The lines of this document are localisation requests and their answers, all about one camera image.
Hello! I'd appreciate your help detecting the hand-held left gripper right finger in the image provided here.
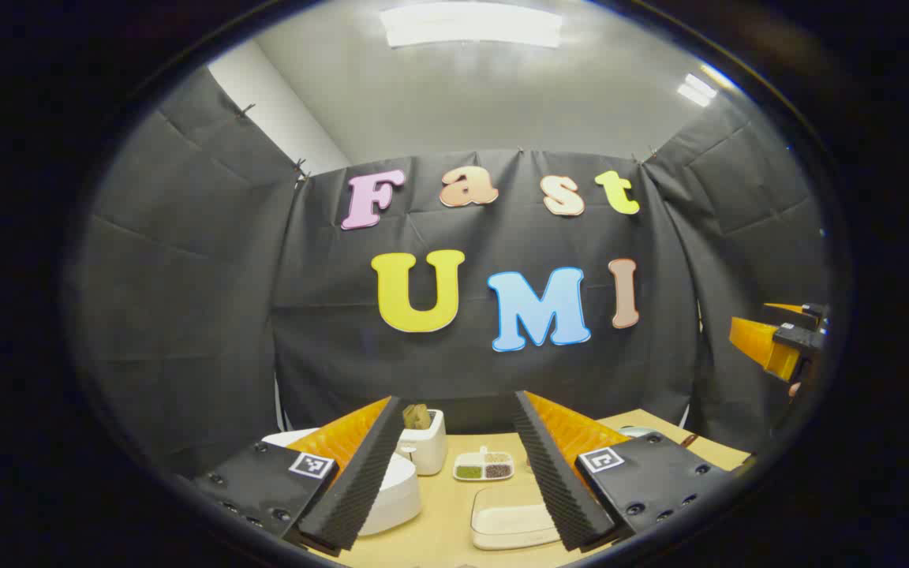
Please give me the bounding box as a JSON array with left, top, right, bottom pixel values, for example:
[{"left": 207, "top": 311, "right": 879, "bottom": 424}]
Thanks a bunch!
[{"left": 512, "top": 390, "right": 733, "bottom": 553}]

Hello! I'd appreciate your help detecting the large ceiling light panel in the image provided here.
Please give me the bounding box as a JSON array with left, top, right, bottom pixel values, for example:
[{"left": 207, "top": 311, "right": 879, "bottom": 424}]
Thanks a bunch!
[{"left": 380, "top": 4, "right": 564, "bottom": 48}]

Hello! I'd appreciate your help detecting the white rice cooker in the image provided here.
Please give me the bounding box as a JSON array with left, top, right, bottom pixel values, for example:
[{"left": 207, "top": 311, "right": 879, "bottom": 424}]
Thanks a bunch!
[{"left": 263, "top": 428, "right": 422, "bottom": 537}]

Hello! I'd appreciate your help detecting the small ceiling light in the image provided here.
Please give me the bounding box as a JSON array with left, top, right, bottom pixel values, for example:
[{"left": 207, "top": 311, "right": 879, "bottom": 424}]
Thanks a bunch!
[{"left": 677, "top": 73, "right": 717, "bottom": 107}]

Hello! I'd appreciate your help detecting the white divided grain dish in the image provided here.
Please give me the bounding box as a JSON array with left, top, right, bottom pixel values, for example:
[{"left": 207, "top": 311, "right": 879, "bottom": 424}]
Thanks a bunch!
[{"left": 453, "top": 450, "right": 515, "bottom": 482}]

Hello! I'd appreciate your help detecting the white toaster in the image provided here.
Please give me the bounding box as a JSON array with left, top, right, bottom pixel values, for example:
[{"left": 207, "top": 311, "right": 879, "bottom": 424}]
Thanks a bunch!
[{"left": 395, "top": 409, "right": 449, "bottom": 476}]

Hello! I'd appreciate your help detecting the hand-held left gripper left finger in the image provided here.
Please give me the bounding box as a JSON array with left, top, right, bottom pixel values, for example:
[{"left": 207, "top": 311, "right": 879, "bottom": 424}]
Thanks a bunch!
[{"left": 193, "top": 396, "right": 406, "bottom": 558}]

